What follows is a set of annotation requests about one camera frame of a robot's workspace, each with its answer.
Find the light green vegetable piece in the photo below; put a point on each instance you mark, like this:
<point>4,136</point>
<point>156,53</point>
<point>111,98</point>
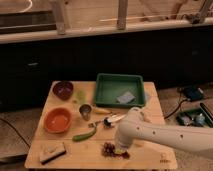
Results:
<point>80,96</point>

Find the small metal cup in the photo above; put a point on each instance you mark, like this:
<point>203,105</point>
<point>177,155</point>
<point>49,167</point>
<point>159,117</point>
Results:
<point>85,111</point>

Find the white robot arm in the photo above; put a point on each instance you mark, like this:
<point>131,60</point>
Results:
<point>197,140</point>

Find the green plastic tray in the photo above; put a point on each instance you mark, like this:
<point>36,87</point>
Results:
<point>110,86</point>

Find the blue grey cloth piece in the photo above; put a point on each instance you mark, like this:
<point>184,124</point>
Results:
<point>126,98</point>

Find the small yellow banana piece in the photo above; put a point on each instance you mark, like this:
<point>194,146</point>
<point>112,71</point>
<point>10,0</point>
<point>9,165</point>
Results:
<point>98,110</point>

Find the dark purple grape bunch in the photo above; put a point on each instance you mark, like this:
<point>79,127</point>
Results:
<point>108,150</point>

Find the green chili pepper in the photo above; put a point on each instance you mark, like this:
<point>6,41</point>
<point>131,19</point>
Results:
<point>82,137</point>

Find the orange red bowl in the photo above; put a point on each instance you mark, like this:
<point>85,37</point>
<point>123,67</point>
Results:
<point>57,120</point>

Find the dark maroon bowl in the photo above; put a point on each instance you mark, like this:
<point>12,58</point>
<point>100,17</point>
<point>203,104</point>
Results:
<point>63,90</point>

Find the black power adapter box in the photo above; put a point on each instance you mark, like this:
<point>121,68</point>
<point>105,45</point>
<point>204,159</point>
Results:
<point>192,93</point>

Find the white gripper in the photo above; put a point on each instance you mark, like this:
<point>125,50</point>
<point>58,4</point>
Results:
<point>122,143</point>

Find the sponge block with dark base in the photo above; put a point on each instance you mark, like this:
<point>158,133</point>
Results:
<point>49,153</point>

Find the green bin with tools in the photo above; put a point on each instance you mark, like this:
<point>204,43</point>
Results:
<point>197,117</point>

